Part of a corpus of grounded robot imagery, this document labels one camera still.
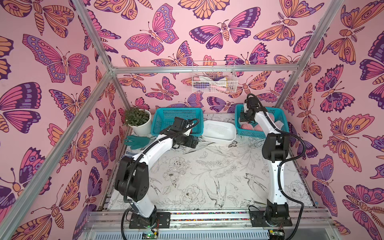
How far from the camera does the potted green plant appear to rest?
0.97m

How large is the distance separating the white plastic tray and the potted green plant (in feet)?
1.22

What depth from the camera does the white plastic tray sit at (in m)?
1.02
